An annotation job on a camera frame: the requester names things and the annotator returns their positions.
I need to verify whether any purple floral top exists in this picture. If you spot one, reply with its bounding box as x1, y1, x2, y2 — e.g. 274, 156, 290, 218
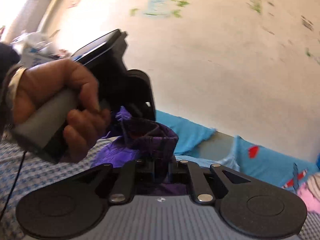
90, 106, 188, 196

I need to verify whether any clear plastic bag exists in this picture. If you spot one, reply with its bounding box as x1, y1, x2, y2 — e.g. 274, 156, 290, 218
11, 30, 57, 52

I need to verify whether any blue beige houndstooth blanket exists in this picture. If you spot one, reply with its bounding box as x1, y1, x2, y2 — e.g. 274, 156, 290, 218
0, 136, 320, 240

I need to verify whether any cream striped folded garment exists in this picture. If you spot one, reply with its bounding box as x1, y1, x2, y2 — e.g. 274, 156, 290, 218
307, 174, 320, 194

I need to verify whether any white ribbed curtain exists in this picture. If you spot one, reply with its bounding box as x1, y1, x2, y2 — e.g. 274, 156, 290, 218
0, 0, 65, 39

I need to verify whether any white laundry basket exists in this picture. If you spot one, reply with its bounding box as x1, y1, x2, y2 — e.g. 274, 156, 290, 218
20, 46, 72, 68

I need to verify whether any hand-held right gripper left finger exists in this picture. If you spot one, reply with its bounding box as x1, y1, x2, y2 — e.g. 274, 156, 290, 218
71, 159, 153, 204

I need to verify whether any black cable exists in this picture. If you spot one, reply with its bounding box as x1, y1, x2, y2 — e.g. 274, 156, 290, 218
0, 150, 27, 219

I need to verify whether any pink folded garment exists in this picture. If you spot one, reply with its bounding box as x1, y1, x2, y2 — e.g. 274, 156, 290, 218
296, 181, 320, 214

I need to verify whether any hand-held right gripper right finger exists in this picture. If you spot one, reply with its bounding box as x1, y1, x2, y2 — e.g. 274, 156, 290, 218
169, 159, 250, 204

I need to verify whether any person's left hand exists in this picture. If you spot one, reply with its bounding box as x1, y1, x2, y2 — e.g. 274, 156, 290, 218
12, 58, 111, 163

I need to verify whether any light blue cloth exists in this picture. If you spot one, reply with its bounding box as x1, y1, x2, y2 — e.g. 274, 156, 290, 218
219, 136, 242, 172

